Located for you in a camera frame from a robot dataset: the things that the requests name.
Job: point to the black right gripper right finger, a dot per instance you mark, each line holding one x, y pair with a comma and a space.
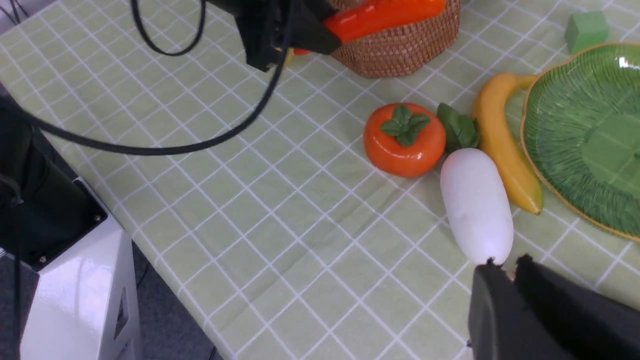
586, 324

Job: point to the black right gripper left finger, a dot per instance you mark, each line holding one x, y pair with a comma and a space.
501, 324

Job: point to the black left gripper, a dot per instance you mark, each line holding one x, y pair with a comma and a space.
262, 24

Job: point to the orange toy carrot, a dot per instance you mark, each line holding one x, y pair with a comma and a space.
372, 16

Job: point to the white toy radish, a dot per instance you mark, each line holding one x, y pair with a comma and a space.
475, 199

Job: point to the orange toy persimmon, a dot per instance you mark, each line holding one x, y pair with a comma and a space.
404, 140

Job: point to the yellow toy banana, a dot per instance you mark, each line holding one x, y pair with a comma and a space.
496, 140

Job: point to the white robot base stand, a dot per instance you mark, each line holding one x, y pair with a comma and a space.
74, 284

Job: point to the woven wicker basket green lining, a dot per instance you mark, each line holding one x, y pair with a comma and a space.
401, 51

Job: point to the green leaf-shaped glass plate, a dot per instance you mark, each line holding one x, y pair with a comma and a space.
580, 133

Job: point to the green foam cube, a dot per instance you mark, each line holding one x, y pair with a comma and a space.
585, 30

